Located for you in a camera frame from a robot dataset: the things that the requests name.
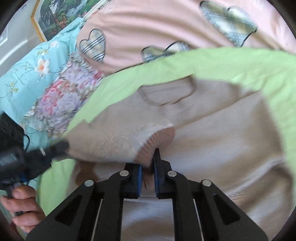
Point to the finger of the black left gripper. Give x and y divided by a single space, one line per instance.
57 151

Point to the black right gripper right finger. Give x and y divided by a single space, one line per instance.
201 210

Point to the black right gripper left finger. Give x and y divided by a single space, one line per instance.
93 211

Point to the beige knit sweater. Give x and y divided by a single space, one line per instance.
130 131

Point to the left hand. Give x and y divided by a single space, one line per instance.
24 199

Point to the floral patterned pillow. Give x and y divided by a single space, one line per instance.
64 97

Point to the light blue floral sheet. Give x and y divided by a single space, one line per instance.
27 80

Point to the pink quilt with plaid hearts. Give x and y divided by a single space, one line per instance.
127 33

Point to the gold framed landscape painting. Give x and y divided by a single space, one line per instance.
49 17

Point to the green bed sheet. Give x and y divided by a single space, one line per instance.
231 67

